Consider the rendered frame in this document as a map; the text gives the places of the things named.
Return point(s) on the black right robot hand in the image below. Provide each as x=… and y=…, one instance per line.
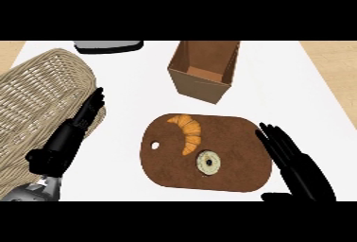
x=297, y=167

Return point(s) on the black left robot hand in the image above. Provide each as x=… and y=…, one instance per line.
x=64, y=143

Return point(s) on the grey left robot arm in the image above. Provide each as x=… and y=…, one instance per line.
x=34, y=190

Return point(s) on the pale round cupcake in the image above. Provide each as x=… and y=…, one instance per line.
x=209, y=162

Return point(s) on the brown wooden cutting board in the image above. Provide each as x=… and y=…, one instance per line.
x=207, y=153

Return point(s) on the brown cardboard box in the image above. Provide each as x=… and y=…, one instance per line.
x=204, y=71

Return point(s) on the woven wicker basket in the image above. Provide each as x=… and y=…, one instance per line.
x=39, y=116

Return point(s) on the orange croissant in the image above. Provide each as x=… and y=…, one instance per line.
x=191, y=132

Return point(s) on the grey and black appliance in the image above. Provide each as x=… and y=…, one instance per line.
x=108, y=46

